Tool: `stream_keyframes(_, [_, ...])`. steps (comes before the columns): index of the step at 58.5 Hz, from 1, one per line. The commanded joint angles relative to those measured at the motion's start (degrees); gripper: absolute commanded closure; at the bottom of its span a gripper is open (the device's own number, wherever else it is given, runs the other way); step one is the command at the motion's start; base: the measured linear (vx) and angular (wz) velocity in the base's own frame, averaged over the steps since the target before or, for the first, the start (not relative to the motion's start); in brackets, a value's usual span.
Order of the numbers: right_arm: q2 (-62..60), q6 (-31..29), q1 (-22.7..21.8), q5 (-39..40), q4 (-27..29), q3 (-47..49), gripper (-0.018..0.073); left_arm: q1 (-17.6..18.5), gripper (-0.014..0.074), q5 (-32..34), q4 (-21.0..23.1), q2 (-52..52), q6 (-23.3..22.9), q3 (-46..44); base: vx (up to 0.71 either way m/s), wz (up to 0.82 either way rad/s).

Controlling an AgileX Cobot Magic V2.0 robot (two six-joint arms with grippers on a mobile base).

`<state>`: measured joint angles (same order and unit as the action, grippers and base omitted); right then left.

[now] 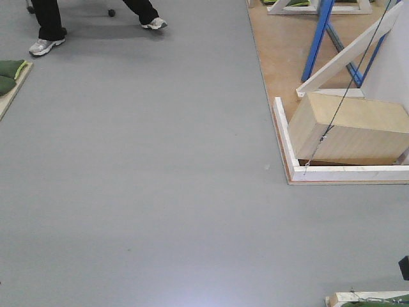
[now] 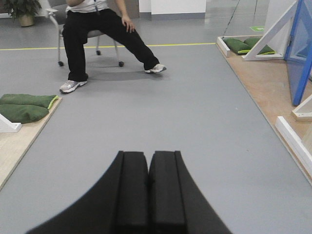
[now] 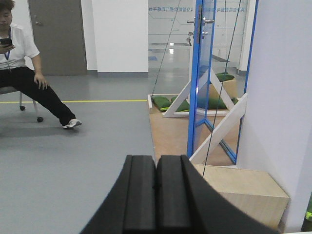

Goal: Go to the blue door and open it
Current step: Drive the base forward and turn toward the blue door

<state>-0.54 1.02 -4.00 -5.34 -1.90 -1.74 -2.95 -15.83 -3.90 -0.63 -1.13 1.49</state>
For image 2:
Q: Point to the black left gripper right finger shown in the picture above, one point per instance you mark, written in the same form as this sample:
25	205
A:
176	204

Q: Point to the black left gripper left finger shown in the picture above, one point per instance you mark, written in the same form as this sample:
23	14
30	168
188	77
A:
116	204

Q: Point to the blue door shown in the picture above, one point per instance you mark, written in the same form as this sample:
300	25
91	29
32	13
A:
299	52

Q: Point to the person's bare hand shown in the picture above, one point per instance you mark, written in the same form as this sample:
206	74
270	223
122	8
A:
127	22

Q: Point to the left plywood base board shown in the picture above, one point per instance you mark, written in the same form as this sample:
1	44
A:
13	146

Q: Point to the plywood base board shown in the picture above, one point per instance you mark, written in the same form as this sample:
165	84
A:
267	83
13	146

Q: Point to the green sandbag upper left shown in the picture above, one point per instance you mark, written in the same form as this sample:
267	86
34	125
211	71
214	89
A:
45	101

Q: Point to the green sandbag lower left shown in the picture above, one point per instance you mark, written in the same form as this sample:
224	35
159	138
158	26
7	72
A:
23	113

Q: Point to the right plywood base board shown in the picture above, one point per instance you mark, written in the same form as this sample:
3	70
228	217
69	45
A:
267	83

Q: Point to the green sandbag far front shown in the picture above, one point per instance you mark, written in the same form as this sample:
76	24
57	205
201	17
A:
237	46

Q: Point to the seated person in black trousers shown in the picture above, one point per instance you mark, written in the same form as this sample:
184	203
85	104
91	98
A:
84	16

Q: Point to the green floor sign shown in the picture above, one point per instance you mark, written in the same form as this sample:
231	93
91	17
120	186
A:
257	28

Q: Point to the white pillar with grey skirting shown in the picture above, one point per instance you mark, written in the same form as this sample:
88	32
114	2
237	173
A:
172	9

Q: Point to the grey wheeled chair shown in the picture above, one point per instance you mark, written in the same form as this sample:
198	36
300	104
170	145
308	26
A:
56	13

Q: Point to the potted green plant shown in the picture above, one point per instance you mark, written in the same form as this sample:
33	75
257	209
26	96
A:
22	10

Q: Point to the white bracket on left board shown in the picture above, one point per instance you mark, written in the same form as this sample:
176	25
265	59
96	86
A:
6	126

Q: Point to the white wooden frame near right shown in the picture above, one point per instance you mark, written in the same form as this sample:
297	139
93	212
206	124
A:
301	146

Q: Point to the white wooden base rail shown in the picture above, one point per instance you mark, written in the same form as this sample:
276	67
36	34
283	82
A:
223	47

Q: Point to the white triangular door frame brace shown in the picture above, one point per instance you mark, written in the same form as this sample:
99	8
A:
278	25

